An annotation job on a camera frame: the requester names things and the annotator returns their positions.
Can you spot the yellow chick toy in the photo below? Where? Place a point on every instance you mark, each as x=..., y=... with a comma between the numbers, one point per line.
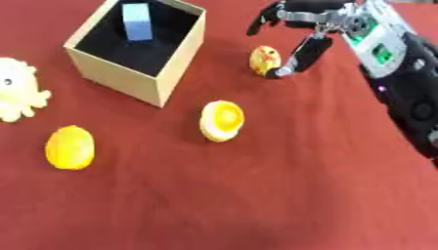
x=264, y=60

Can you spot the yellow toy lemon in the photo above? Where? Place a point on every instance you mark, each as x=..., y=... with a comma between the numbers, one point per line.
x=69, y=147

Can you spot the blue rectangular block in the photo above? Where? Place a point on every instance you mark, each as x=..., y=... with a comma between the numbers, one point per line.
x=137, y=22

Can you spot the pale yellow octopus soft toy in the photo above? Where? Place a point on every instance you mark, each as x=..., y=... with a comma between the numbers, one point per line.
x=17, y=89

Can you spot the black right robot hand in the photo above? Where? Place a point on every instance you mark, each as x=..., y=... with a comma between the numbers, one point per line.
x=311, y=50

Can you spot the silver and black right robot arm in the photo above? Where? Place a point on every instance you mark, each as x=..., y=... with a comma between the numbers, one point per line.
x=399, y=65

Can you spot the tan cardboard box black inside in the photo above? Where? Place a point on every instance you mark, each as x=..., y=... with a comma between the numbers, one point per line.
x=137, y=49

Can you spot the yellow round toy fruit half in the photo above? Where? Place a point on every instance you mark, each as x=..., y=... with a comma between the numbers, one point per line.
x=222, y=120

